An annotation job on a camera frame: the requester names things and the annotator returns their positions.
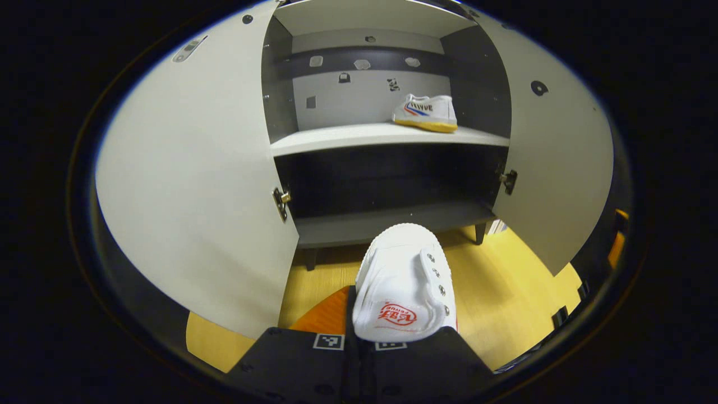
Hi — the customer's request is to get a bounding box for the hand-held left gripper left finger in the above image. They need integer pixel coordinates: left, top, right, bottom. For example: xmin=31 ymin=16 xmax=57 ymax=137
xmin=223 ymin=284 xmax=361 ymax=404

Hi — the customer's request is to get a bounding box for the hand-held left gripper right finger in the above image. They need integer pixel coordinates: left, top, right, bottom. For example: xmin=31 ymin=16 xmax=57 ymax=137
xmin=359 ymin=325 xmax=500 ymax=404

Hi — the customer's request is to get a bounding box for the white shoe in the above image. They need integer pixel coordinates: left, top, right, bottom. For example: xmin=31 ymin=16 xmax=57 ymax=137
xmin=352 ymin=223 xmax=458 ymax=343
xmin=392 ymin=93 xmax=459 ymax=134

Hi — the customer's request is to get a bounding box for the white shoe cabinet door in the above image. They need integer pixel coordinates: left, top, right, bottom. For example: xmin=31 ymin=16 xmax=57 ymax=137
xmin=468 ymin=8 xmax=615 ymax=277
xmin=94 ymin=0 xmax=301 ymax=340

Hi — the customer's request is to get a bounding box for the white shoe cabinet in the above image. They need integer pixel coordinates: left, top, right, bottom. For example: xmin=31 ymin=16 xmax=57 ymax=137
xmin=94 ymin=0 xmax=615 ymax=340

